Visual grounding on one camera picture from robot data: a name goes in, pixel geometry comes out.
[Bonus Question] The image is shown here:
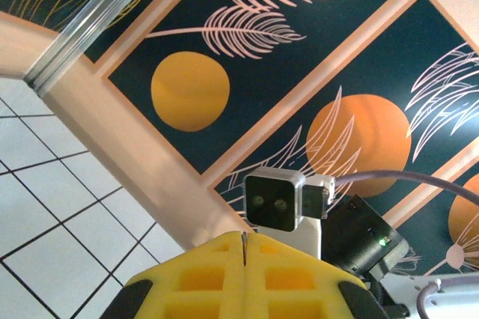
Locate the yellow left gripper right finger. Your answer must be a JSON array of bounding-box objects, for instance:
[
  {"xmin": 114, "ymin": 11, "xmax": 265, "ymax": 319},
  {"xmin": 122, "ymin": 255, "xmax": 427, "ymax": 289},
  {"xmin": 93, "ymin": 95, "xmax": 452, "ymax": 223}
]
[{"xmin": 245, "ymin": 232, "xmax": 390, "ymax": 319}]

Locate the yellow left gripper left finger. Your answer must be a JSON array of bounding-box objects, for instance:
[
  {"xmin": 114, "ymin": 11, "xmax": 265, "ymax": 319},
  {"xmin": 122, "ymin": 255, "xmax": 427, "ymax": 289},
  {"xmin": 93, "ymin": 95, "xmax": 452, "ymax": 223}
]
[{"xmin": 100, "ymin": 231, "xmax": 246, "ymax": 319}]

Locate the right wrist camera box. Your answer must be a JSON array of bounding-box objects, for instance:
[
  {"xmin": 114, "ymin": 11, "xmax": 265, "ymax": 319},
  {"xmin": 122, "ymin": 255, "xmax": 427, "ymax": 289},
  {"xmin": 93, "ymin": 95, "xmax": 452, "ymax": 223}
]
[{"xmin": 242, "ymin": 168, "xmax": 323, "ymax": 260}]

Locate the aluminium corner post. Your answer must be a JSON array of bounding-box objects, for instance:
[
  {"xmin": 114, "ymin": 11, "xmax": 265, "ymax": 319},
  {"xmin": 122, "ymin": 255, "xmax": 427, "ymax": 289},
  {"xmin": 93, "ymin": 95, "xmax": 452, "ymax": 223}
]
[{"xmin": 24, "ymin": 0, "xmax": 177, "ymax": 92}]

